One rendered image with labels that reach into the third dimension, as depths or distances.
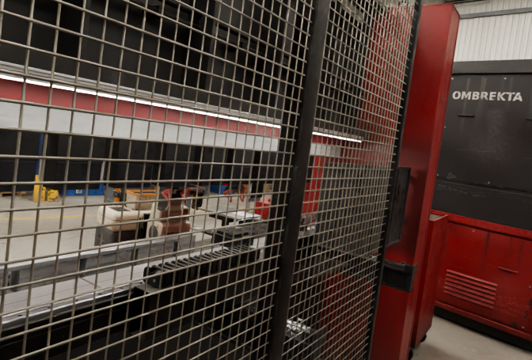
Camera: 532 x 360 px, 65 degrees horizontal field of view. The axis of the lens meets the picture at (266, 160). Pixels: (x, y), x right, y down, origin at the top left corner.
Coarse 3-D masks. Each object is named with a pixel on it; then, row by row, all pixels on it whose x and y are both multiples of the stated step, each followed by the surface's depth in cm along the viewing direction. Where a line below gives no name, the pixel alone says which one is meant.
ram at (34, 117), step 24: (0, 96) 103; (72, 96) 118; (0, 120) 104; (24, 120) 108; (96, 120) 126; (120, 120) 133; (168, 120) 149; (216, 120) 170; (240, 120) 183; (216, 144) 172; (240, 144) 185; (264, 144) 201; (312, 144) 242
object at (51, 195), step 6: (36, 180) 632; (36, 186) 633; (36, 192) 633; (42, 192) 637; (48, 192) 647; (54, 192) 650; (36, 198) 634; (42, 198) 638; (48, 198) 647; (54, 198) 651
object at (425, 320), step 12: (432, 216) 314; (444, 216) 310; (432, 228) 280; (444, 228) 314; (432, 240) 284; (444, 240) 321; (432, 252) 290; (432, 264) 296; (420, 276) 283; (432, 276) 302; (420, 288) 283; (432, 288) 308; (420, 300) 282; (432, 300) 315; (420, 312) 284; (432, 312) 322; (420, 324) 290; (420, 336) 296
